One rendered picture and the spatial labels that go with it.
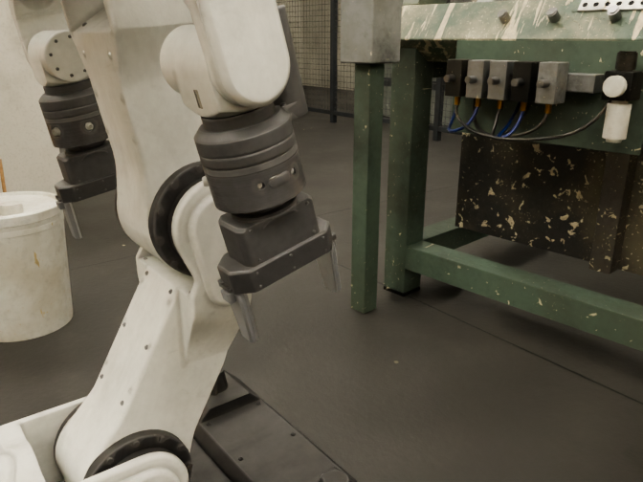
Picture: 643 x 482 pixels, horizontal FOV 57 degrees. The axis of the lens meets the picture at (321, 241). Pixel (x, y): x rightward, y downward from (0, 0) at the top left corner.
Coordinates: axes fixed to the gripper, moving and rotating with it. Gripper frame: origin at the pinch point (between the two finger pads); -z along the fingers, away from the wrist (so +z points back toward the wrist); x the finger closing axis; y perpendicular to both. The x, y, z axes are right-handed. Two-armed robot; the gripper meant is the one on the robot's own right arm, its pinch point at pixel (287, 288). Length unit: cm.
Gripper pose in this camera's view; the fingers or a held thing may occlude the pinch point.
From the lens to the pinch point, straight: 60.8
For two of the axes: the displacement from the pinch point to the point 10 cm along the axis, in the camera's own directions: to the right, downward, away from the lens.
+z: -2.0, -8.6, -4.6
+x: 7.8, -4.3, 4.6
